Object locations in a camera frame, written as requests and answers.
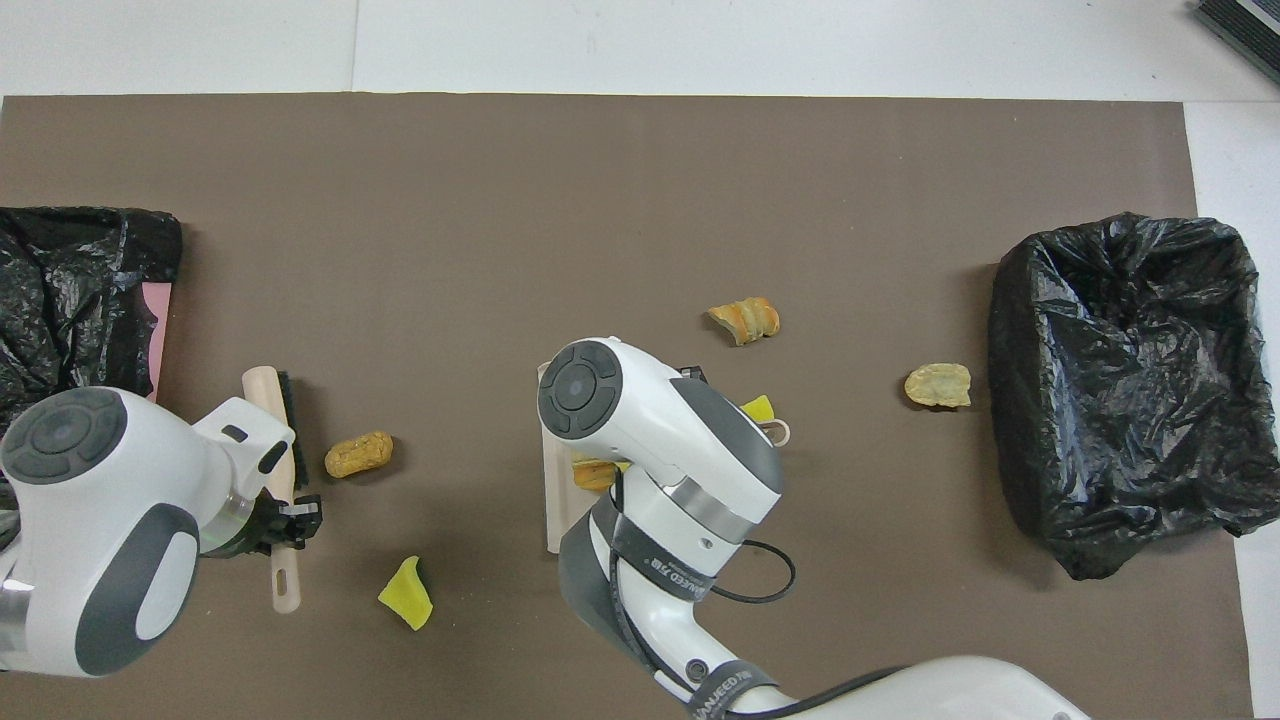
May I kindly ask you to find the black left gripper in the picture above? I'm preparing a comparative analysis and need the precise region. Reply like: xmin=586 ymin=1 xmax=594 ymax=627
xmin=205 ymin=492 xmax=324 ymax=560

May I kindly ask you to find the orange striped foam piece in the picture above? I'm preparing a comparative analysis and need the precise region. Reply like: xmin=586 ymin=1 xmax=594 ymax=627
xmin=706 ymin=296 xmax=781 ymax=347

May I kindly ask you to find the brown cork-like foam piece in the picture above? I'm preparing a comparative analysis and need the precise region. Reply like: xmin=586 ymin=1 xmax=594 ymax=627
xmin=324 ymin=430 xmax=395 ymax=479

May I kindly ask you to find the yellow curved foam piece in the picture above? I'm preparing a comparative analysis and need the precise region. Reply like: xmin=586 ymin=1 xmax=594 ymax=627
xmin=377 ymin=556 xmax=434 ymax=632

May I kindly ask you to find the beige hand brush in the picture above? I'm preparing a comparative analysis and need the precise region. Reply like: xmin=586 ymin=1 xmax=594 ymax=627
xmin=241 ymin=366 xmax=306 ymax=615

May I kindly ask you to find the beige plastic dustpan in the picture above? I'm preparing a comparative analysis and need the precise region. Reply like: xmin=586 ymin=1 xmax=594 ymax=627
xmin=536 ymin=361 xmax=792 ymax=555

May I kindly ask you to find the pale beige foam piece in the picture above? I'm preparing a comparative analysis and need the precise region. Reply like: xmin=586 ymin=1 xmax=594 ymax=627
xmin=904 ymin=363 xmax=973 ymax=410

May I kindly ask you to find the pink bin with black bag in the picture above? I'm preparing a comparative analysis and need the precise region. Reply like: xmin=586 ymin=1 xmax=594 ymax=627
xmin=0 ymin=206 xmax=184 ymax=406

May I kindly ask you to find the bin lined with black bag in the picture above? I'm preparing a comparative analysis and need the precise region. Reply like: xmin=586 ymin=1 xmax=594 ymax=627
xmin=988 ymin=212 xmax=1280 ymax=581

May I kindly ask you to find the brown table mat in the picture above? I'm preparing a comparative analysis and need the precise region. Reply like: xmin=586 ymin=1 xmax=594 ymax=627
xmin=0 ymin=93 xmax=1256 ymax=720

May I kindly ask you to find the dark ribbed panel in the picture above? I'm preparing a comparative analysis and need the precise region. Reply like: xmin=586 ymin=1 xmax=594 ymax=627
xmin=1193 ymin=0 xmax=1280 ymax=86

